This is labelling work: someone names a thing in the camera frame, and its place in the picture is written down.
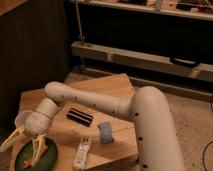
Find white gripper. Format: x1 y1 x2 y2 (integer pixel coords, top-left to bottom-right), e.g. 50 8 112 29
0 111 52 160

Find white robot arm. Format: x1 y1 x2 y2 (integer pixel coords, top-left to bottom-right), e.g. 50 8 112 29
0 82 186 171

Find green ceramic bowl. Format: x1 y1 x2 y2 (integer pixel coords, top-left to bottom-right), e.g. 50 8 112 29
14 138 58 171

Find clear plastic cup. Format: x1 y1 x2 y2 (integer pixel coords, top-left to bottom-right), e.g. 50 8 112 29
15 110 31 134

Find orange carrot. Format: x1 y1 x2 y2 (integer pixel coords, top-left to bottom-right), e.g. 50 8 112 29
22 158 36 169

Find black rectangular box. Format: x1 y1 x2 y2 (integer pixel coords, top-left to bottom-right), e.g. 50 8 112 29
67 108 93 127

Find blue sponge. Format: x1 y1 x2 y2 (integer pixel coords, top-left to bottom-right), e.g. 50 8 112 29
98 122 114 144

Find wooden table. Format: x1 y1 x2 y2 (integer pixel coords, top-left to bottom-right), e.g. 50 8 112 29
20 74 137 171

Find metal pole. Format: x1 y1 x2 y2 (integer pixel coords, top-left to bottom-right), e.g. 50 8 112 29
75 0 85 45

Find upper wooden shelf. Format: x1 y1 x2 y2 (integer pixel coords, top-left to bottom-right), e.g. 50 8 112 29
68 0 213 22

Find wooden shelf rail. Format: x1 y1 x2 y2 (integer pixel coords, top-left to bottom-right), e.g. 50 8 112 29
71 41 213 82

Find black handle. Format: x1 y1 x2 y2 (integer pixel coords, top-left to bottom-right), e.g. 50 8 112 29
169 58 200 68

